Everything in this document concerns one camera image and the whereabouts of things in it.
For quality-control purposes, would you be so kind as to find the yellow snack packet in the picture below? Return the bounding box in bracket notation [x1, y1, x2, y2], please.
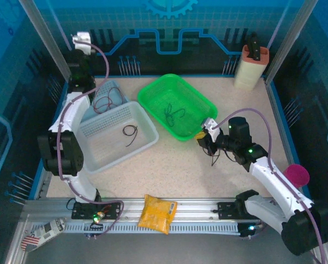
[137, 193, 179, 235]

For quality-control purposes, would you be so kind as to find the aluminium mounting rail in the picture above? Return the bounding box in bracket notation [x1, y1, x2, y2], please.
[23, 197, 263, 225]

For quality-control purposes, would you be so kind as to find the light blue plastic basket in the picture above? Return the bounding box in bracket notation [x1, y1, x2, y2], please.
[82, 79, 131, 122]

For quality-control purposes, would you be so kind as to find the small lit circuit board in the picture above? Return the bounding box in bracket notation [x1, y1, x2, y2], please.
[90, 210, 111, 225]
[245, 223, 264, 234]

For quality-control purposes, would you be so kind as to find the cream knife block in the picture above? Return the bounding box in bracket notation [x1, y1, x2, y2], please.
[233, 44, 270, 90]

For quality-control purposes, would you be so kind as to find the black thin cable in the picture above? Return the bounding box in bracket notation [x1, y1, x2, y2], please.
[121, 124, 139, 149]

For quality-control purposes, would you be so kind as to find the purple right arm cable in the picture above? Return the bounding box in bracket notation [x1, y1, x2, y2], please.
[214, 107, 328, 264]

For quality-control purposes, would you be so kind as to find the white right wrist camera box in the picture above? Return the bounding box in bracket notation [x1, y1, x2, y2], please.
[201, 117, 223, 143]

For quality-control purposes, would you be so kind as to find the aluminium frame post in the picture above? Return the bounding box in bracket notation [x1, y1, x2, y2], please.
[18, 0, 80, 85]
[263, 0, 320, 85]

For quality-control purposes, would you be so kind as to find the white slotted cable duct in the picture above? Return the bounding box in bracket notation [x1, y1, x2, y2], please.
[62, 222, 241, 235]

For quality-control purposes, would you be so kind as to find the green plastic basket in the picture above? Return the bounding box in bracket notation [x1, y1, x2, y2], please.
[137, 74, 219, 142]

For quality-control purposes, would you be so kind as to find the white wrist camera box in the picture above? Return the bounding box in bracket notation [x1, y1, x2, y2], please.
[71, 31, 93, 55]
[201, 117, 223, 143]

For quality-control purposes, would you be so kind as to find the pink plastic cup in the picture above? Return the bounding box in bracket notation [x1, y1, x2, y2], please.
[283, 163, 310, 190]

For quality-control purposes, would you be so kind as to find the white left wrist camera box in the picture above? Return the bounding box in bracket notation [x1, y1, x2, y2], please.
[71, 31, 93, 55]

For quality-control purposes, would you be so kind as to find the black handled knife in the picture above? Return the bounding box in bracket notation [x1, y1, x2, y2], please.
[247, 32, 262, 62]

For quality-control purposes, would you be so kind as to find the white plastic basket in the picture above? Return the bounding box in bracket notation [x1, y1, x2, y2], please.
[78, 101, 160, 175]

